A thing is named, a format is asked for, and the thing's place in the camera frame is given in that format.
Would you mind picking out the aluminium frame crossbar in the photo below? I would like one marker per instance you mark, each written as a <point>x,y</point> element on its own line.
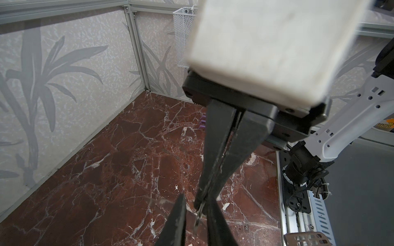
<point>13,12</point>

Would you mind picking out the white wire mesh basket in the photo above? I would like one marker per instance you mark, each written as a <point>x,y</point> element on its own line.
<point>183,20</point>

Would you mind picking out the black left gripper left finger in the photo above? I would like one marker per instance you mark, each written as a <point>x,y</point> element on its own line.
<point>174,230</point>

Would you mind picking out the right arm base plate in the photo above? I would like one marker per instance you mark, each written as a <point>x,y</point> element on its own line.
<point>294,196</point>

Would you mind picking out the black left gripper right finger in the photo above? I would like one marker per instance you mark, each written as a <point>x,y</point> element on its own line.
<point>219,233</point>

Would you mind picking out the aluminium frame post right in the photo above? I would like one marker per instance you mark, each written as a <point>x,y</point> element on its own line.
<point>137,45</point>

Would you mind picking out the metal keyring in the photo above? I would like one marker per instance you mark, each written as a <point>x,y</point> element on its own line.
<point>198,217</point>

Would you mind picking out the purple hand rake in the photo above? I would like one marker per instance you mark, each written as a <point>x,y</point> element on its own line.
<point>202,122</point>

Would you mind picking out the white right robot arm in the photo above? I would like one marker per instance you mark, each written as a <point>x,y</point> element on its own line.
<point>263,70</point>

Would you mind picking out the brown slotted scoop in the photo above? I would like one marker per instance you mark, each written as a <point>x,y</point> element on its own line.
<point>306,239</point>

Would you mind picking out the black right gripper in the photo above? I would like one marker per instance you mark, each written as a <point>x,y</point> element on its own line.
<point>253,128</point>

